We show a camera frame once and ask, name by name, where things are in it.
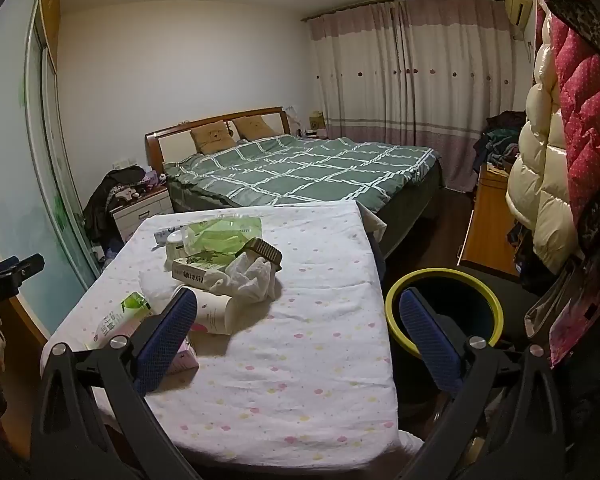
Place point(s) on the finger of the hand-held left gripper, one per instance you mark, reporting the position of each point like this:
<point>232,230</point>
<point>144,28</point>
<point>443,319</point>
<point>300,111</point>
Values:
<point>10,272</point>

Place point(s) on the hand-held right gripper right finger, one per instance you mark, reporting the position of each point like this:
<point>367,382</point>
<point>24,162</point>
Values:
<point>430,340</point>

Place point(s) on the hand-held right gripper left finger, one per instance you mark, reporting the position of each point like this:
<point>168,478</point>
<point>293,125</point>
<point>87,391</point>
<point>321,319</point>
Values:
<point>167,340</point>

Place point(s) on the pink packet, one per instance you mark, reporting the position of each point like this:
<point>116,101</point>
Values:
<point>185,357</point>

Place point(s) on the white paper cup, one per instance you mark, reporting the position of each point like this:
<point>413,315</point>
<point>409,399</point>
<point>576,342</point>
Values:
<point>215,310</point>

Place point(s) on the green white tube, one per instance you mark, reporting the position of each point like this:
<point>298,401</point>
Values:
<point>115,320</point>

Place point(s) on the yellow-rimmed black waste bin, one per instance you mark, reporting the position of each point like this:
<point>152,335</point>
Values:
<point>445,271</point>

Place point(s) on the white green carton box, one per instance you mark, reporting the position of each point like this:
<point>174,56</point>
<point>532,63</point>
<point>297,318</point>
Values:
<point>190,271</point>

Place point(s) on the blue white small packet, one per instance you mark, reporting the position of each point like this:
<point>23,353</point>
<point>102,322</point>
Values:
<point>161,236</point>

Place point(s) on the white tissue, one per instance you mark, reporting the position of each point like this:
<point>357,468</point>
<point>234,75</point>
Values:
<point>250,275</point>

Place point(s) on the green plastic pack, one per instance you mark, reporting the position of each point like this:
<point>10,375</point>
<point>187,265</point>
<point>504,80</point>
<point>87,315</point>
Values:
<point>220,237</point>

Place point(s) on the sliding door wardrobe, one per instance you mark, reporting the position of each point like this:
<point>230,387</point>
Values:
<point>10,160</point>

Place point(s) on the beige handbag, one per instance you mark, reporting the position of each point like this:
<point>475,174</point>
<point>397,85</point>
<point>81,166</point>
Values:
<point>542,310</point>

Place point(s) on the wooden cabinet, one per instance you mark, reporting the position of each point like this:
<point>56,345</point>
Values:
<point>485,230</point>

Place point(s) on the white bedside cabinet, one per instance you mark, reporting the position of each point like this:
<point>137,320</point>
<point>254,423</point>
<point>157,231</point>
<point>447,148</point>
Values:
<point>316,135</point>
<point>140,215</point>

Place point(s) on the white dotted table sheet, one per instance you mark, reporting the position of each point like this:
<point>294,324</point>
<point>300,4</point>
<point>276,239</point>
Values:
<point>305,310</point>

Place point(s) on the pink floral bag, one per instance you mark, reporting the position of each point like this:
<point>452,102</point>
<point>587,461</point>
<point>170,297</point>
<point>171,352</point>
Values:
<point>580,320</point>

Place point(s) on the wooden headboard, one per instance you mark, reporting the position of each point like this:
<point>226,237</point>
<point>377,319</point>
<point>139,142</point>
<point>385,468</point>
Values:
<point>152,152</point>

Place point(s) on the cream puffer jacket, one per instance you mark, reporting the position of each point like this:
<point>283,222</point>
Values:
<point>540,185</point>

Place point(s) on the tan pillow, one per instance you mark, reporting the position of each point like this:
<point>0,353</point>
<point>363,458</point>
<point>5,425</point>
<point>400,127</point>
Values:
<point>254,127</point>
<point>210,137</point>

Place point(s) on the bed with green plaid duvet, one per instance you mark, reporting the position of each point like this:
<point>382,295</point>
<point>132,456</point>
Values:
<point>305,170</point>

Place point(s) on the pile of dark clothes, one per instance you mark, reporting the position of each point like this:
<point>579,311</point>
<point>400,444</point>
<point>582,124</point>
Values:
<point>500,140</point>

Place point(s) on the small cardboard box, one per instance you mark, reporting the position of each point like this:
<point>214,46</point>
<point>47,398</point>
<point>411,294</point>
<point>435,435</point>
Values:
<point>316,121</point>

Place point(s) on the pink white curtain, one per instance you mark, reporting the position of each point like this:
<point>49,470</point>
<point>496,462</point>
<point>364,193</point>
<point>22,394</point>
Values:
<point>405,85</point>

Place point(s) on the white wall socket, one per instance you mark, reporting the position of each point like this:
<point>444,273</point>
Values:
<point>124,164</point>

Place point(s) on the wall air conditioner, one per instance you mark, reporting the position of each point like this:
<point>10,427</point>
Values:
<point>517,2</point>

